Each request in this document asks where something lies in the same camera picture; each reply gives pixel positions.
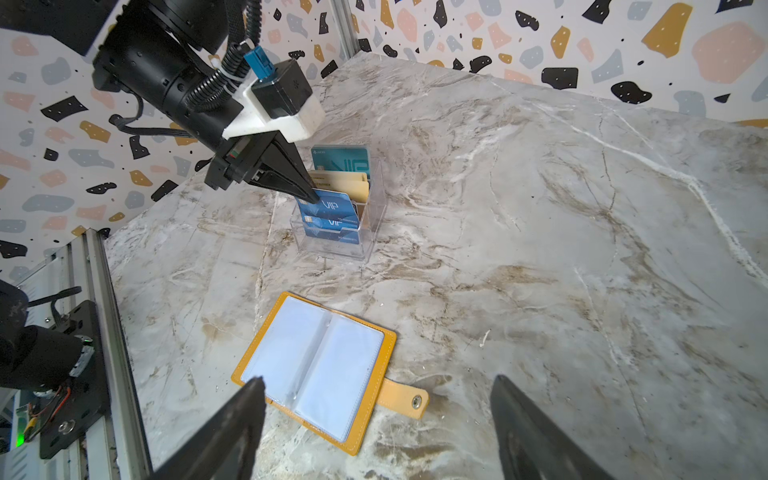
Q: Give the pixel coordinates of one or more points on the gold card in stand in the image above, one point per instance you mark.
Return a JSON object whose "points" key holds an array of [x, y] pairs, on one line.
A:
{"points": [[354, 184]]}

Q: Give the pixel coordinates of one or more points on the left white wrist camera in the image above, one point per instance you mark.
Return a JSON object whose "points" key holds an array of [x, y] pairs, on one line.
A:
{"points": [[284, 102]]}

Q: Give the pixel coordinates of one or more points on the teal VIP card in stand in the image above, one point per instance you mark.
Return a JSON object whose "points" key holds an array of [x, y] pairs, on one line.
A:
{"points": [[341, 158]]}

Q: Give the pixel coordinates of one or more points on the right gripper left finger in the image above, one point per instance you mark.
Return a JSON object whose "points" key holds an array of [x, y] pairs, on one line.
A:
{"points": [[225, 447]]}

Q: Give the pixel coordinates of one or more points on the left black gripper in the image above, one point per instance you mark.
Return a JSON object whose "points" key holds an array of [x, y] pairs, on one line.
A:
{"points": [[265, 160]]}

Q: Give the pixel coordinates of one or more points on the blue VIP card in stand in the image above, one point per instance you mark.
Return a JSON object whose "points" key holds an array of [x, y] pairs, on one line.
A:
{"points": [[332, 230]]}

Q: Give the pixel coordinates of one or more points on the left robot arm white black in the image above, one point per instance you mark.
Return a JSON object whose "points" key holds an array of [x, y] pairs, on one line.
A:
{"points": [[200, 63]]}

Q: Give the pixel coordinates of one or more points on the yellow leather card holder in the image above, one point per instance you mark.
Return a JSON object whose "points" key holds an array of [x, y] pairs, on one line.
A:
{"points": [[327, 370]]}

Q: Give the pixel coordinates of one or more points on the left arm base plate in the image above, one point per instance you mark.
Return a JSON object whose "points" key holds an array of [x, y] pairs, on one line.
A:
{"points": [[84, 398]]}

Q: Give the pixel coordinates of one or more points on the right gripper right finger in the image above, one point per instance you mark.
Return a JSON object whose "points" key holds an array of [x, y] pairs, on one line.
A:
{"points": [[530, 444]]}

